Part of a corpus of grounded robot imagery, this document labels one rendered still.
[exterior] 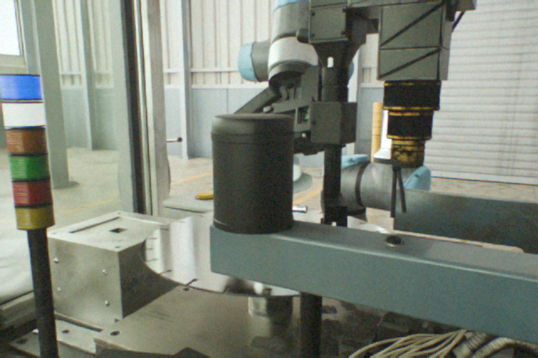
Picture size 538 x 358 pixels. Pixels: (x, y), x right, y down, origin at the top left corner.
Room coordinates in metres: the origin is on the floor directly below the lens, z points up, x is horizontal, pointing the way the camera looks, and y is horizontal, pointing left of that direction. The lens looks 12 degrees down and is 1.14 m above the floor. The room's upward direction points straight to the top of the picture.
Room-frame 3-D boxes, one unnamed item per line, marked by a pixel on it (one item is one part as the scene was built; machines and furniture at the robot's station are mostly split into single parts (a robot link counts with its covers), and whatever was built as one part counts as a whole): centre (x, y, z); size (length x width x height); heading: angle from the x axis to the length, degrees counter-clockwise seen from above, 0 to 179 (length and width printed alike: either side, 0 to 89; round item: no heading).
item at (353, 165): (1.15, -0.21, 0.91); 0.13 x 0.12 x 0.14; 51
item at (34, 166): (0.57, 0.30, 1.05); 0.05 x 0.04 x 0.03; 152
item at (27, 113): (0.57, 0.30, 1.11); 0.05 x 0.04 x 0.03; 152
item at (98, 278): (0.77, 0.26, 0.82); 0.18 x 0.18 x 0.15; 62
